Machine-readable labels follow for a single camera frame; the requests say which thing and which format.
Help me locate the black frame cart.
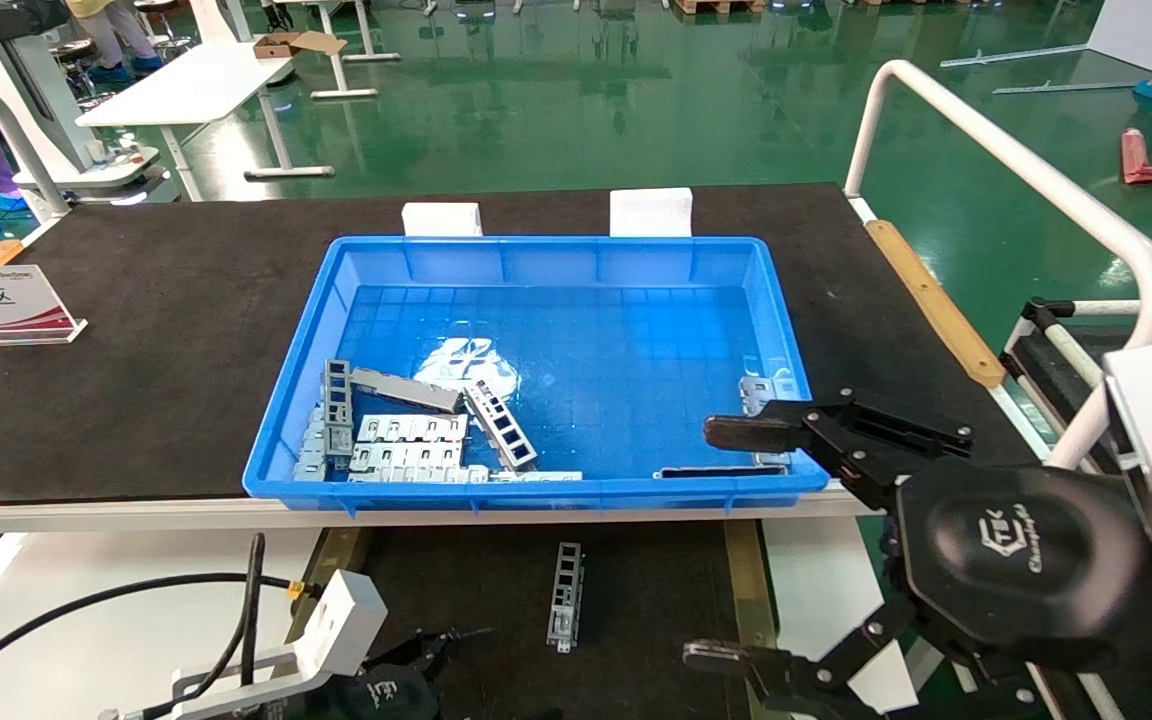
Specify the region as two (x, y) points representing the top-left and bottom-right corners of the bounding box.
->
(1000, 296), (1152, 463)

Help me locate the flat grey metal strip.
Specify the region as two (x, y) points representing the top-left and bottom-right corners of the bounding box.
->
(350, 367), (463, 414)

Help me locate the grey tube railing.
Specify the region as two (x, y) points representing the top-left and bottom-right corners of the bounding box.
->
(0, 81), (73, 224)

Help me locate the metal bracket with square holes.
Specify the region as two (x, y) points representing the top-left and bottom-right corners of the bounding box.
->
(463, 381), (540, 472)
(547, 541), (586, 655)

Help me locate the stacked silver metal bracket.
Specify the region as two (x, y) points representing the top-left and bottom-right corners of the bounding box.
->
(293, 404), (333, 484)

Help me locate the slotted silver metal plate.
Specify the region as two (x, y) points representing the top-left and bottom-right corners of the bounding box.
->
(356, 414), (470, 443)
(348, 442), (465, 470)

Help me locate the white work table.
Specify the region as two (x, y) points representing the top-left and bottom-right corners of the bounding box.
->
(75, 38), (337, 202)

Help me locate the dark thin metal strip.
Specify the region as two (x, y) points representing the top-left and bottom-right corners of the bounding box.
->
(653, 464), (789, 480)

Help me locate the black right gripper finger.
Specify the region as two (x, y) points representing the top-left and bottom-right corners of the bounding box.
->
(683, 595), (937, 720)
(704, 388), (974, 511)

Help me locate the black table mat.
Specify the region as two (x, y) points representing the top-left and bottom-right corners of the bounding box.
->
(0, 182), (1049, 501)

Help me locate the blue plastic bin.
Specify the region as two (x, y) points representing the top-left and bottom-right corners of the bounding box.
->
(243, 236), (830, 517)

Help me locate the grey bracket pile front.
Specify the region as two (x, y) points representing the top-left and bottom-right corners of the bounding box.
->
(346, 466), (583, 485)

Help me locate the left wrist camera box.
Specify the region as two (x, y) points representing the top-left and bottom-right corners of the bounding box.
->
(101, 568), (390, 720)

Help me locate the wooden edge strip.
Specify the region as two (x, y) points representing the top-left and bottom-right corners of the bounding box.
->
(865, 219), (1007, 390)

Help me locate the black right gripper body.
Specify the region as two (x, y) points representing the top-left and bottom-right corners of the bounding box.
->
(881, 458), (1152, 693)

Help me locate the white table with legs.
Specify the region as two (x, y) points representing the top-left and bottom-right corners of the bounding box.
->
(300, 0), (403, 102)

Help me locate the person in grey trousers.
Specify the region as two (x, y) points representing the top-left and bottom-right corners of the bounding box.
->
(64, 0), (169, 85)

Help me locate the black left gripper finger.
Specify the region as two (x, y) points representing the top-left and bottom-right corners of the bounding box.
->
(366, 627), (493, 674)

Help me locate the white tube railing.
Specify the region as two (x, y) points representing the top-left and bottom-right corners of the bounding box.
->
(843, 59), (1152, 471)

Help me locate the upright grey metal bracket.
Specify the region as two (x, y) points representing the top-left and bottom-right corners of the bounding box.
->
(323, 359), (354, 467)

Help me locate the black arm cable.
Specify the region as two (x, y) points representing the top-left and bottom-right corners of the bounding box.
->
(0, 532), (327, 703)

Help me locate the white floor bar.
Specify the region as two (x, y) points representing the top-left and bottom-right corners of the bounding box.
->
(940, 42), (1093, 70)
(993, 74), (1152, 97)

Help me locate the open cardboard box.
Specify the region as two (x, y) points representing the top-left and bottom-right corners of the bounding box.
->
(253, 31), (348, 60)

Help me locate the white board panel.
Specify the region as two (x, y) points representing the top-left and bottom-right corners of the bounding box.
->
(1086, 0), (1152, 82)

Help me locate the white machine column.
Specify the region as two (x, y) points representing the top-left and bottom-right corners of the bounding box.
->
(0, 0), (163, 203)

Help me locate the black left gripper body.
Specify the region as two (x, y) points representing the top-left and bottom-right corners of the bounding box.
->
(316, 663), (442, 720)

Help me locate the silver clip metal bracket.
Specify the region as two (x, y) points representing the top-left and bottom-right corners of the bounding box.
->
(739, 375), (799, 468)

